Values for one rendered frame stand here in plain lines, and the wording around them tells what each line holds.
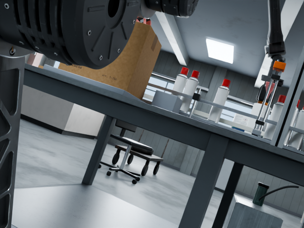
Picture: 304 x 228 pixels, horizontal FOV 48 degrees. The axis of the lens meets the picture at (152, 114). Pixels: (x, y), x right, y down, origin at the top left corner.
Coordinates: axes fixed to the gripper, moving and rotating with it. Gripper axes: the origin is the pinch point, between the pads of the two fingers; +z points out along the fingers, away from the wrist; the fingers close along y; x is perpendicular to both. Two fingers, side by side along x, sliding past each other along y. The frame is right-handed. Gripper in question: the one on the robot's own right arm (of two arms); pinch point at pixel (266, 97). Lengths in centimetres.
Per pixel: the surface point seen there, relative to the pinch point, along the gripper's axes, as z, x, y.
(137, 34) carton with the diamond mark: -1, 50, 50
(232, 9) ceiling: -195, -381, 106
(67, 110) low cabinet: 59, -516, 420
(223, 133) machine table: 25, 59, 7
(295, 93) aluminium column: 0.9, 28.6, -10.3
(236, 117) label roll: 9.1, -40.2, 13.6
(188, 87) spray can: 8.1, 13.5, 33.8
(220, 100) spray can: 9.5, 13.8, 17.7
